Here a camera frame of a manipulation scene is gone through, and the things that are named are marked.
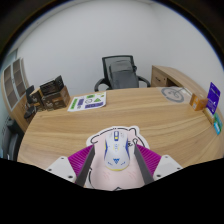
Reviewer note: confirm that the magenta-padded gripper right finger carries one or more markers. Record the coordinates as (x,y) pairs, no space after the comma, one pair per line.
(150,160)

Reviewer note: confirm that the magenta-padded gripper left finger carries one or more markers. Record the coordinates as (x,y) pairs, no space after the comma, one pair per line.
(80,163)

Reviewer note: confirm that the white blue yellow computer mouse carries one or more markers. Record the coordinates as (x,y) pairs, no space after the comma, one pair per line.
(116,151)

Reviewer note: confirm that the pink pig-shaped mouse pad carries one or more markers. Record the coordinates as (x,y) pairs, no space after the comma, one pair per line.
(100,170)

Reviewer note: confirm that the white green blue sticker sheet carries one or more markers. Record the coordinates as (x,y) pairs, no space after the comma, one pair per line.
(87,101)

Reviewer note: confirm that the round white grey pad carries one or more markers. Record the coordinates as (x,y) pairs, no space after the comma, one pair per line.
(172,94)

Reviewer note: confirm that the black leather sofa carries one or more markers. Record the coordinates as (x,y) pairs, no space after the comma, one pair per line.
(11,140)

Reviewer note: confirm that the small orange box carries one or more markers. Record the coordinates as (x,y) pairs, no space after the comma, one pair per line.
(198,102)

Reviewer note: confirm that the small teal box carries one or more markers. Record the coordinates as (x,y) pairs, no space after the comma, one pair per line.
(218,124)

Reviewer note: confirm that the dark cardboard box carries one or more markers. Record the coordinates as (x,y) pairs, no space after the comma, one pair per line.
(50,86)

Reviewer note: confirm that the wooden side desk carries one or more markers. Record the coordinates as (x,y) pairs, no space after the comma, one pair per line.
(170,76)

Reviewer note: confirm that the black mesh office chair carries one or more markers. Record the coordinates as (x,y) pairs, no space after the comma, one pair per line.
(121,73)

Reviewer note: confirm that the wooden shelf unit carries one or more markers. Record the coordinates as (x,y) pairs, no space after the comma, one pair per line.
(13,86)

